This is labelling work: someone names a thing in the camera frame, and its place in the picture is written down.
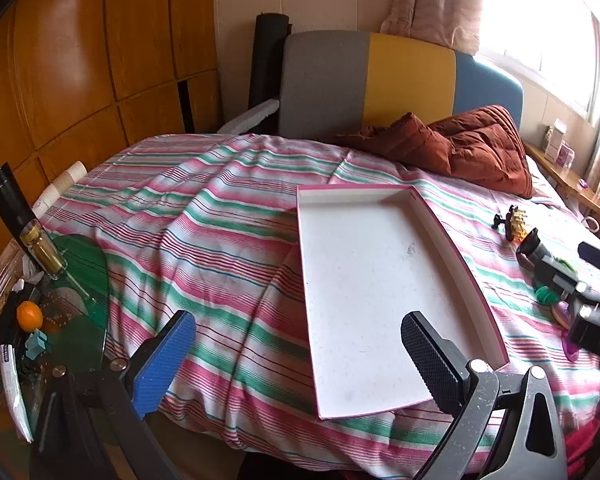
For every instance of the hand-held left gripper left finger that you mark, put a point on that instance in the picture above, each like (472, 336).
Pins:
(162, 360)

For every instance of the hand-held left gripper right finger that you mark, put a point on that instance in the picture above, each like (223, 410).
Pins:
(430, 360)

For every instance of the black lidded cylindrical jar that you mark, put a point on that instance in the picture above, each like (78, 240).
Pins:
(530, 250)

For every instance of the dark round massage brush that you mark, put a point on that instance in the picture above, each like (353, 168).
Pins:
(512, 220)

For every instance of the pink shallow box tray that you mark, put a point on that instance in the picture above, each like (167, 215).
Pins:
(370, 285)

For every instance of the wooden bedside shelf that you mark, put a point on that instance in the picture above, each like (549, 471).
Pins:
(570, 182)

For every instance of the pale pillow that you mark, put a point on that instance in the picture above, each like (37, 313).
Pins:
(547, 185)

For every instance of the purple small box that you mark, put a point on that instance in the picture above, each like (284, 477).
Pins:
(565, 156)

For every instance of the round green glass table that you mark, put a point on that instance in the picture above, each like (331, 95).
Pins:
(80, 280)

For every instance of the red cloth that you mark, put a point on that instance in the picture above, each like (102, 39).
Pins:
(585, 445)

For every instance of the striped bed sheet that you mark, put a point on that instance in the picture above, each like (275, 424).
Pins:
(205, 240)

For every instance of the teal small block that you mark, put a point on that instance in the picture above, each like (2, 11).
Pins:
(36, 345)

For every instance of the white small box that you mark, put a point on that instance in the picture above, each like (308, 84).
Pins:
(556, 137)

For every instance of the orange fruit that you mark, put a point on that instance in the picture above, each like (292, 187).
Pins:
(30, 316)

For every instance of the white toothpaste tube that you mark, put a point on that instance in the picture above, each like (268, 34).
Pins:
(15, 390)

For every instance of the brown quilted jacket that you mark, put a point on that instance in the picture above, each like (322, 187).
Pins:
(470, 150)

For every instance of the black tall flask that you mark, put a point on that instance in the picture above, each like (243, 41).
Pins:
(35, 240)

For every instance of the clear plastic bag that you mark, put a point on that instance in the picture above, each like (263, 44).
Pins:
(0, 280)

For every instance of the stack of paper cups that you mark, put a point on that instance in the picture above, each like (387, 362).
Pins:
(62, 185)

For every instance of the grey yellow blue headboard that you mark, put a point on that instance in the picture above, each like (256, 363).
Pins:
(405, 80)

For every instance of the window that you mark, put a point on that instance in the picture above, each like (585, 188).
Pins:
(545, 15)

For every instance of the beige patterned curtain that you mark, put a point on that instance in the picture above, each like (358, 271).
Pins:
(430, 0)

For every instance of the wooden wardrobe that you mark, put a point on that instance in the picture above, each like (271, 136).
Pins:
(95, 50)

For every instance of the black rolled mat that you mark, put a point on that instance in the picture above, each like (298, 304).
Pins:
(267, 60)

